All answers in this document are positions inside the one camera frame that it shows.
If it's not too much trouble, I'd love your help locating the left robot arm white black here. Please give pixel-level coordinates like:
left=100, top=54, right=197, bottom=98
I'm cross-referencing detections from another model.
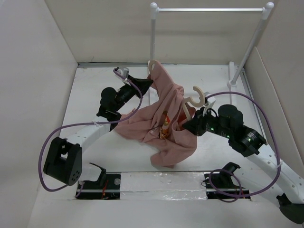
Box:
left=38, top=76, right=153, bottom=188

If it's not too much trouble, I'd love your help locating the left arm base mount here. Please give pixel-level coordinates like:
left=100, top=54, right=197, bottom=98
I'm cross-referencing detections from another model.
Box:
left=75, top=163, right=121, bottom=200

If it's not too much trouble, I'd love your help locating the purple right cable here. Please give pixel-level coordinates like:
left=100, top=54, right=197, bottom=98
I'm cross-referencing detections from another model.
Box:
left=205, top=91, right=281, bottom=198

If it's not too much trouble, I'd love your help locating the purple cable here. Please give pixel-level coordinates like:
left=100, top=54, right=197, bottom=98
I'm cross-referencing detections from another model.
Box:
left=38, top=67, right=143, bottom=192
left=205, top=91, right=281, bottom=198

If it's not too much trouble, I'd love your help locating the wooden clothes hanger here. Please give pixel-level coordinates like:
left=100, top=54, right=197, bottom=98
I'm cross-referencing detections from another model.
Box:
left=147, top=59, right=205, bottom=121

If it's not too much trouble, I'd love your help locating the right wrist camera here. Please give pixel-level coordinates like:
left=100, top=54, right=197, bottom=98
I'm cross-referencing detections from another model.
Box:
left=204, top=97, right=216, bottom=111

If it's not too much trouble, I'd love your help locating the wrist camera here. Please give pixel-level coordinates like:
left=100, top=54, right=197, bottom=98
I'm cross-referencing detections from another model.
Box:
left=113, top=67, right=129, bottom=81
left=204, top=97, right=216, bottom=111

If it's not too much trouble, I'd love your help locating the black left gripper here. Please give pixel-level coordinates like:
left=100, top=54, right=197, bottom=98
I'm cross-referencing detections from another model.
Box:
left=113, top=75, right=152, bottom=112

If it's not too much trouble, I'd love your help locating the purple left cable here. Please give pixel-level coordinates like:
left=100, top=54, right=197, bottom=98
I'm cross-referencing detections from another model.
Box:
left=38, top=67, right=143, bottom=192

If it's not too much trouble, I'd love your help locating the white clothes rack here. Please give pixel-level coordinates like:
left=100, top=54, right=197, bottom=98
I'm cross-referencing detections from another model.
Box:
left=145, top=0, right=275, bottom=92

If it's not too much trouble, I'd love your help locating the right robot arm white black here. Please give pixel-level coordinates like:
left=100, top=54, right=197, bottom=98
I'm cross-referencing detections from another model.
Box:
left=183, top=104, right=304, bottom=224

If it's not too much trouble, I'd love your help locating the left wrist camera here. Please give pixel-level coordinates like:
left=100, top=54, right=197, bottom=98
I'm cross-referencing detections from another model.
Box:
left=113, top=67, right=129, bottom=81

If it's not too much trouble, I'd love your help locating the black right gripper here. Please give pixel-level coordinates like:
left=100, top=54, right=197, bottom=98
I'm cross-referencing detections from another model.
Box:
left=181, top=106, right=232, bottom=138

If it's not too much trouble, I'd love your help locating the pink t-shirt with pixel print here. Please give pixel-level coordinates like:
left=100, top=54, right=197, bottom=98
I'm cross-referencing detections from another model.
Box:
left=114, top=60, right=197, bottom=168

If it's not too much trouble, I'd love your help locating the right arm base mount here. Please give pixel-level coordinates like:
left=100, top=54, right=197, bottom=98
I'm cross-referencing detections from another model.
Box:
left=200, top=171, right=249, bottom=203

